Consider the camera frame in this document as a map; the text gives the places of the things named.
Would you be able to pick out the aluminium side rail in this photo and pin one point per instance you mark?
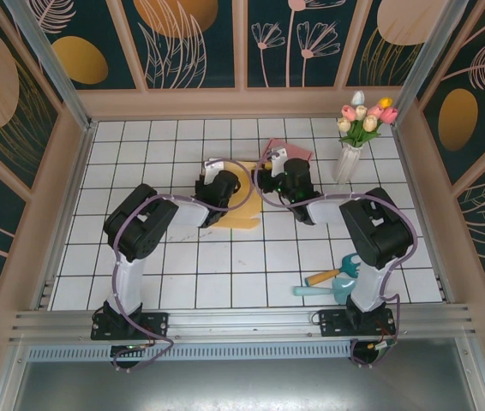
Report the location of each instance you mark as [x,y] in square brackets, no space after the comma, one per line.
[71,205]
[416,192]

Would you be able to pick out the aluminium mounting rail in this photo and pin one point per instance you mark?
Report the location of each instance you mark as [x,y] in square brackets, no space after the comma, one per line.
[247,321]

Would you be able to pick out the artificial tulip bouquet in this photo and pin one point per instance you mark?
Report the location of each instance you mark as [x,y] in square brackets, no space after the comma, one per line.
[364,120]

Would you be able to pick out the white ribbed vase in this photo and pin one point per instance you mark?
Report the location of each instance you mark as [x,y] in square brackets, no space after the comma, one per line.
[347,164]

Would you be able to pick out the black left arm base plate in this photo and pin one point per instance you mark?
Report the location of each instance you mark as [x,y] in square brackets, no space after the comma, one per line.
[157,325]

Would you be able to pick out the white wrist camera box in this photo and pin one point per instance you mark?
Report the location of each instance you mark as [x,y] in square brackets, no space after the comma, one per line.
[213,170]
[279,162]

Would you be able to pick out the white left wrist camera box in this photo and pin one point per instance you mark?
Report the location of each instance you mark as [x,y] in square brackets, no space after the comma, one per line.
[213,170]

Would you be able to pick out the aluminium frame post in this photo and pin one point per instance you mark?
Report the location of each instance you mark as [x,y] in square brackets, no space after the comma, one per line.
[54,64]
[429,55]

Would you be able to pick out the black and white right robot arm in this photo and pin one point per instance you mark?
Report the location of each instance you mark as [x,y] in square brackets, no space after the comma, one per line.
[375,227]

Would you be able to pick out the light blue toy shovel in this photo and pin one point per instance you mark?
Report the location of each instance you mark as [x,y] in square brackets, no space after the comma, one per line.
[311,291]

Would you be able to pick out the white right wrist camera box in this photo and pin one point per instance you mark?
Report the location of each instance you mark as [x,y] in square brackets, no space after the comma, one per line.
[279,162]

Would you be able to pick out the pink paper box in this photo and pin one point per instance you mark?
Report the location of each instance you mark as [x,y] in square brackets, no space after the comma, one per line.
[298,152]

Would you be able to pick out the yellow paper box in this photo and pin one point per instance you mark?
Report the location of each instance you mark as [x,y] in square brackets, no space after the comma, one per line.
[242,216]

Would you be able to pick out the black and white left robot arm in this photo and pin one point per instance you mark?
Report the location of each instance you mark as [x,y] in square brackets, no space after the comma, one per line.
[139,222]

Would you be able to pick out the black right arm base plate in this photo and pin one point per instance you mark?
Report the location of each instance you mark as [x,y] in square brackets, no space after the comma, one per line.
[332,323]

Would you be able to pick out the grey metal sheet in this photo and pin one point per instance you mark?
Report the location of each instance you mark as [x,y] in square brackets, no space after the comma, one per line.
[242,385]

